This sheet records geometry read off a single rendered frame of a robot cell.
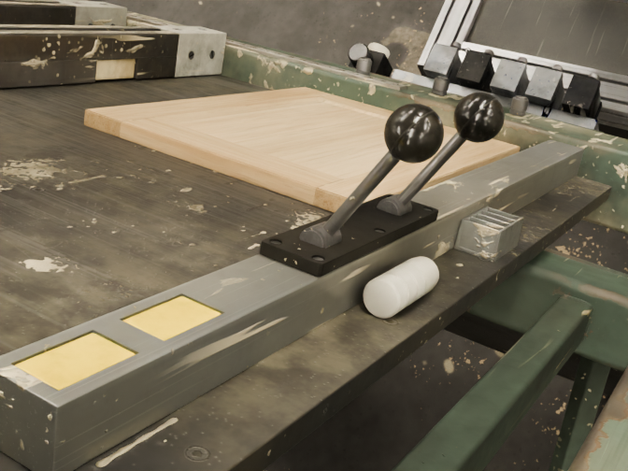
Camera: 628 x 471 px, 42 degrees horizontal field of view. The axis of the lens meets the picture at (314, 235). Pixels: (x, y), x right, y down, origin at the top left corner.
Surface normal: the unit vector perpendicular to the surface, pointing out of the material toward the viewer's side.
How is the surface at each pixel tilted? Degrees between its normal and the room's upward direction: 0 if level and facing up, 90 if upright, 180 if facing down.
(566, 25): 0
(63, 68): 90
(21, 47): 90
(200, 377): 90
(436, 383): 0
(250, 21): 0
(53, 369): 58
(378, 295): 32
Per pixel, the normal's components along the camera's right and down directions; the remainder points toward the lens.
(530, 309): -0.51, 0.21
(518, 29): -0.34, -0.32
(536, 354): 0.17, -0.93
